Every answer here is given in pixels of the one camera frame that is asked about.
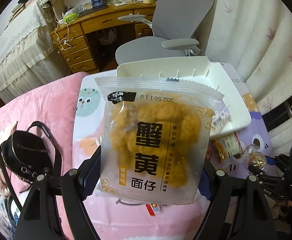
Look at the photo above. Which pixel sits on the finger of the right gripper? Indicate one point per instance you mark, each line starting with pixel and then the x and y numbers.
pixel 272 161
pixel 260 175

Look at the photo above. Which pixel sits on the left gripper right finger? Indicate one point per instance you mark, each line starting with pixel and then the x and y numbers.
pixel 208 183

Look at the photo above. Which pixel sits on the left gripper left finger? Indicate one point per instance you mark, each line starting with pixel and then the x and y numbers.
pixel 89 174

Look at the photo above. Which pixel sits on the mixed nuts clear packet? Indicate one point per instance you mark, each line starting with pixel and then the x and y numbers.
pixel 253 157

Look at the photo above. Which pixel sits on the orange dried fruit packet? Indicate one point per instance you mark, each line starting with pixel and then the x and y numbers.
pixel 220 149

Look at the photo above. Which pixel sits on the purple print cracker bag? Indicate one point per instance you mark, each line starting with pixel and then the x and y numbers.
pixel 220 119

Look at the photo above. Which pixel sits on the crab roe noodle snack bag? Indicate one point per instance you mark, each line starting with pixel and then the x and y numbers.
pixel 155 137

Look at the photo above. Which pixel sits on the cartoon printed play mat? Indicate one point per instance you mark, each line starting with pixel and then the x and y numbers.
pixel 154 119

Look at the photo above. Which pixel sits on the red strip snack packet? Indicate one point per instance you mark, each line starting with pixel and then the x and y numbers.
pixel 155 209

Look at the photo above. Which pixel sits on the black leather handbag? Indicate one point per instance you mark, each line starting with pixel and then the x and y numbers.
pixel 26 155

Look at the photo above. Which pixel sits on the pink bed cover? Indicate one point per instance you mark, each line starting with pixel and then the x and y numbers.
pixel 53 104

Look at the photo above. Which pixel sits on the white plastic storage bin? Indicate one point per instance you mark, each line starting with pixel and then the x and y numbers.
pixel 198 69

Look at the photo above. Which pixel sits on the lace covered furniture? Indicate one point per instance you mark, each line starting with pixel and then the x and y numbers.
pixel 28 56

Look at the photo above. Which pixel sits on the wooden desk with drawers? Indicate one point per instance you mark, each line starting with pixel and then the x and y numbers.
pixel 89 43

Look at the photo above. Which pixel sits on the green tissue pack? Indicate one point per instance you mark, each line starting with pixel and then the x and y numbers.
pixel 70 18

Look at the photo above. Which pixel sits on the grey office chair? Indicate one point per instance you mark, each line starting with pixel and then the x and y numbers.
pixel 174 25

